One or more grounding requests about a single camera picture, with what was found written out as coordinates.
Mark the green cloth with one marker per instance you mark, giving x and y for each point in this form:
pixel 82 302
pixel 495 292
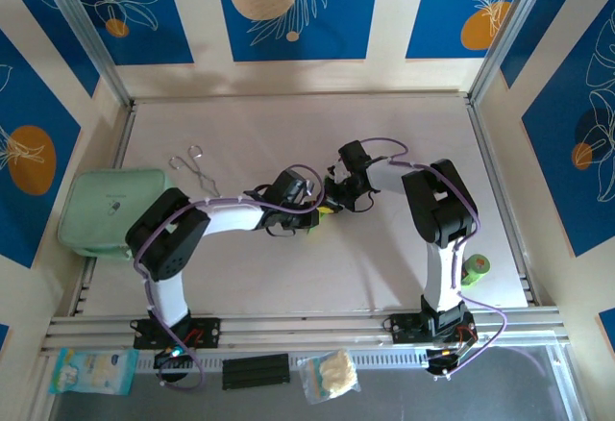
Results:
pixel 314 230

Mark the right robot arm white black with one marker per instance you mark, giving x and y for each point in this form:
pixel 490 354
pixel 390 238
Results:
pixel 439 281

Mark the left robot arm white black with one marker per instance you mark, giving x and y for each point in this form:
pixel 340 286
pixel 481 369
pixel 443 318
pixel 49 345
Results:
pixel 168 296

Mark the metal tongs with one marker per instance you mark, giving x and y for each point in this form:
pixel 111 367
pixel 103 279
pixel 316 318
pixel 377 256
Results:
pixel 199 176

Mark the clear bag of crackers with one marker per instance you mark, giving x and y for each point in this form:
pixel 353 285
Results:
pixel 331 375

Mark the black ribbed block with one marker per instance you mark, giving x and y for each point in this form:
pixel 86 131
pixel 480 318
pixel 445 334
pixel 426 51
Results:
pixel 257 371

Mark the mint green zip pouch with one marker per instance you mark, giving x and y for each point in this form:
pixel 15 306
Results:
pixel 96 209

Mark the blue white snack packet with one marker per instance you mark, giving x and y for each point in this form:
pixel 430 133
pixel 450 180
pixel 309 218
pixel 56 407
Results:
pixel 93 372

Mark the long aluminium frame rail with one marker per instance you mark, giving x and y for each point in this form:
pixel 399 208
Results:
pixel 307 329

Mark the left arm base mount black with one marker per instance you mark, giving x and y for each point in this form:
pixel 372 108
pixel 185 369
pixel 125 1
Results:
pixel 206 332

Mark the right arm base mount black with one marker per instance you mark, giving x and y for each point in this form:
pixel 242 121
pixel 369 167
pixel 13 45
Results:
pixel 403 327

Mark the aluminium frame post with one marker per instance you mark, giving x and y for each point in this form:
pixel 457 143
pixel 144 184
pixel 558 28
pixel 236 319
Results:
pixel 81 17
pixel 509 32

